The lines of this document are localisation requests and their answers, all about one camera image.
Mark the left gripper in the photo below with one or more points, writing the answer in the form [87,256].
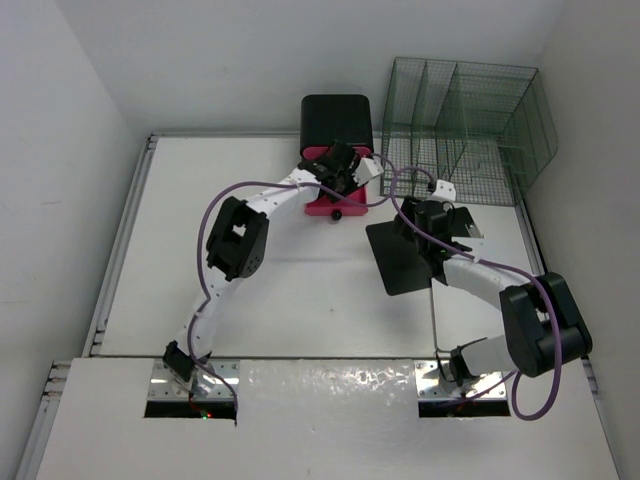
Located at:
[351,182]

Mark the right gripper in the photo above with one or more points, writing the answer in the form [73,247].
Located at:
[406,232]

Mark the black clipboard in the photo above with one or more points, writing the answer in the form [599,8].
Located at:
[401,269]

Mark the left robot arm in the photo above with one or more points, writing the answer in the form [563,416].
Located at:
[232,240]

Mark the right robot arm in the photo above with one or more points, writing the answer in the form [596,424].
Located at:
[543,327]

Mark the black drawer cabinet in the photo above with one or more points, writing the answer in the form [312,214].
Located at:
[326,118]

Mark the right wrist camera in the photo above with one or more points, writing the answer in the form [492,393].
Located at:
[444,191]

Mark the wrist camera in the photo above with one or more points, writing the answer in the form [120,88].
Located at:
[368,169]
[444,191]

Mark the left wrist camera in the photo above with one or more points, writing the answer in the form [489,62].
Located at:
[368,169]

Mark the green wire mesh organizer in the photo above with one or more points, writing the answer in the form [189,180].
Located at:
[486,128]

